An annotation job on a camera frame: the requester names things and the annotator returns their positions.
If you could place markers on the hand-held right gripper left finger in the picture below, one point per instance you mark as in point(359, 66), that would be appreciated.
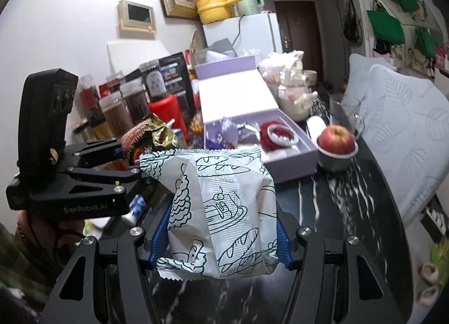
point(159, 239)

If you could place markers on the red apple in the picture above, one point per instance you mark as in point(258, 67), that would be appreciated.
point(335, 139)

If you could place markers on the clear jar dark contents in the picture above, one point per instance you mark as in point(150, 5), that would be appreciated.
point(135, 103)

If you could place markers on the dark jar white label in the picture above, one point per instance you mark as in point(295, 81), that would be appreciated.
point(154, 82)

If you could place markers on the clear plastic bag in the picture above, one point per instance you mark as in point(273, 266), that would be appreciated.
point(273, 66)

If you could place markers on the small green tote bag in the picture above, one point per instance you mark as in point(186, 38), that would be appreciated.
point(425, 43)

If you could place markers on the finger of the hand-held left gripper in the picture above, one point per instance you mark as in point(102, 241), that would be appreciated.
point(101, 150)
point(105, 178)

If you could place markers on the black printed box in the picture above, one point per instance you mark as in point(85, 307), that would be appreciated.
point(173, 74)

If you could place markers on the beige slipper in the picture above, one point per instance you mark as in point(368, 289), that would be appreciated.
point(429, 296)
point(429, 272)

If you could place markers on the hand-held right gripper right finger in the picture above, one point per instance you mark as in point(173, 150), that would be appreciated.
point(284, 243)

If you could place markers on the white refrigerator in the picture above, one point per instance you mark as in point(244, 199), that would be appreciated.
point(256, 36)

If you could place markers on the cream cartoon water bottle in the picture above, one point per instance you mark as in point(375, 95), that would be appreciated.
point(291, 106)

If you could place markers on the lavender gift box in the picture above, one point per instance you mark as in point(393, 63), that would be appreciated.
point(238, 99)

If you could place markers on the green electric kettle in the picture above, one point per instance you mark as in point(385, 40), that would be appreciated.
point(245, 1)

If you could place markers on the green slipper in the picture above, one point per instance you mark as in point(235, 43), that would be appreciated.
point(440, 252)

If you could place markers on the brown door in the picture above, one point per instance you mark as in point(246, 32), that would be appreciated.
point(298, 29)

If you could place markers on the person's left hand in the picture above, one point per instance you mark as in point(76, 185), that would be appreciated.
point(26, 225)

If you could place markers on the glass mug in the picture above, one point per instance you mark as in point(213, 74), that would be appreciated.
point(338, 110)

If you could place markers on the black hanging handbag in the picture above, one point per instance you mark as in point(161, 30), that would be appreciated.
point(352, 25)

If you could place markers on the grey paper bag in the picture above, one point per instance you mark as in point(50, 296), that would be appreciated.
point(221, 50)

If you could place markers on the red fluffy scrunchie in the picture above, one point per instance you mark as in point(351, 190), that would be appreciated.
point(266, 141)

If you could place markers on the white tissue roll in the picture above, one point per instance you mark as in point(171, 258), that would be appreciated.
point(314, 125)

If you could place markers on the beige ceramic cup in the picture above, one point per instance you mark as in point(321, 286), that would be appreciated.
point(310, 78)

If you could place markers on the wall intercom panel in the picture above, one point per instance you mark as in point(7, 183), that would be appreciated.
point(136, 13)

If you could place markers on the brown gold snack packet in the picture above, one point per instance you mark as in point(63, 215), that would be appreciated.
point(154, 134)

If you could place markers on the white printed bread packet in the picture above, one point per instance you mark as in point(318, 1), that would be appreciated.
point(217, 211)

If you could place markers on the metal bowl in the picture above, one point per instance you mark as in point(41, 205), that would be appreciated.
point(336, 162)

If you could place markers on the blue white packet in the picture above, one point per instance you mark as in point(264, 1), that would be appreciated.
point(179, 138)

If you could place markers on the purple silver snack packet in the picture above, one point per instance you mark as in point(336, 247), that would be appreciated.
point(249, 128)

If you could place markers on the red plastic container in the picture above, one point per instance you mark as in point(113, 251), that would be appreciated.
point(168, 106)

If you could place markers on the yellow pot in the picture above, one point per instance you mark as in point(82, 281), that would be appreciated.
point(210, 10)

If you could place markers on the clear jar red contents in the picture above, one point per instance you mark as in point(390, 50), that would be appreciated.
point(89, 99)

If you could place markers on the blue white wrapper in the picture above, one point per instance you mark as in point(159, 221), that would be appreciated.
point(136, 211)

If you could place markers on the woven gold fan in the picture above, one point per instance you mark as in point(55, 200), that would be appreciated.
point(196, 46)

